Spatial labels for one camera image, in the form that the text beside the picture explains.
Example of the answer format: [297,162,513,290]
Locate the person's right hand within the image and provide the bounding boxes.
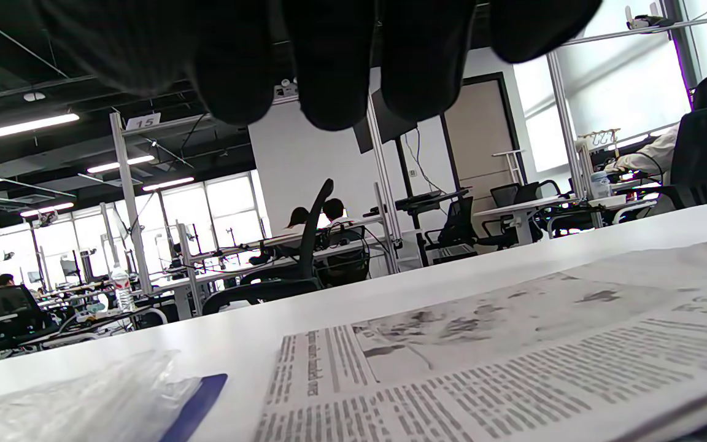
[31,0,603,131]

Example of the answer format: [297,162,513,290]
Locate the newspaper with grey photo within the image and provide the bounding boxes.
[252,238,707,442]

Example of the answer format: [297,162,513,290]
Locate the clear bag with blue edge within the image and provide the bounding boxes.
[0,350,229,442]

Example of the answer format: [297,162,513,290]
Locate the black monitor stand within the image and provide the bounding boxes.
[393,138,472,268]

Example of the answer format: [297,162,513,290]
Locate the beige door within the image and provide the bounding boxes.
[441,72,525,212]

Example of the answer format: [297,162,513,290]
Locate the ceiling light strip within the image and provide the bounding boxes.
[20,202,75,217]
[87,155,156,174]
[142,177,195,192]
[0,112,81,141]

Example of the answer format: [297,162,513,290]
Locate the white office table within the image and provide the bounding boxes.
[473,193,658,247]

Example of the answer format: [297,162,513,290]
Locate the clear plastic jar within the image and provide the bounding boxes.
[589,171,612,200]

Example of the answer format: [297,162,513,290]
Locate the clear water bottle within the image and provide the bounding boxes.
[110,265,136,311]

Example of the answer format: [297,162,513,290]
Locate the black wall monitor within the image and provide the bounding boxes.
[353,89,419,154]

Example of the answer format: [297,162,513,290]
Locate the aluminium frame post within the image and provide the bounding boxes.
[363,92,404,276]

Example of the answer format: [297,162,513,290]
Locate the aluminium post with number sign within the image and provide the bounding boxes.
[110,110,163,294]

